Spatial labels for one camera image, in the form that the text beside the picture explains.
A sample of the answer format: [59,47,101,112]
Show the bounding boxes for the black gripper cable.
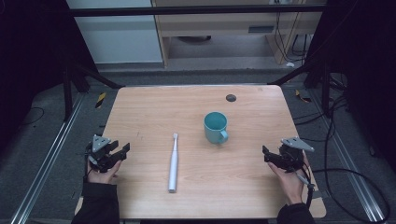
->
[292,167,316,210]

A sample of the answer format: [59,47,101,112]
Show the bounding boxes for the white electric toothbrush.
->
[167,133,179,194]

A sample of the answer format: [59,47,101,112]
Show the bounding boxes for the white cabinet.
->
[65,0,163,65]

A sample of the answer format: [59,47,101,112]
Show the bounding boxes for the light wooden desk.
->
[151,0,327,68]

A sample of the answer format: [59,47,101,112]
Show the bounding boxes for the aluminium floor rail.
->
[309,89,388,224]
[9,92,86,224]

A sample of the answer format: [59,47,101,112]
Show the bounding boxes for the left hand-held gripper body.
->
[85,133,121,174]

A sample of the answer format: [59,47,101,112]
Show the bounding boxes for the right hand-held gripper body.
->
[271,136,316,174]

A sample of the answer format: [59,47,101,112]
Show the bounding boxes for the teal cup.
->
[203,111,230,145]

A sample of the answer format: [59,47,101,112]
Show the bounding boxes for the person's right hand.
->
[267,154,310,206]

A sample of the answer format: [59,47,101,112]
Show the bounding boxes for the thin black floor cable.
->
[20,106,46,128]

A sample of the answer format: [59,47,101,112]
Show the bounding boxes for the yellow black tape strip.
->
[294,89,312,104]
[94,91,107,109]

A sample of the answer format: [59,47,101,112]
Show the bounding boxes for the hanging black desk cables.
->
[273,11,313,64]

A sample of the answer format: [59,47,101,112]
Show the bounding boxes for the black horizontal frame bar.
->
[69,5,327,18]

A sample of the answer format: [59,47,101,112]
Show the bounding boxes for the dark curtain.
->
[0,0,98,153]
[305,0,396,174]

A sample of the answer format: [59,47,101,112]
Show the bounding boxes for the person's left hand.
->
[86,160,122,185]

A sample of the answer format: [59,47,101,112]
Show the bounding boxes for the black metal stand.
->
[266,60,332,118]
[61,60,126,123]

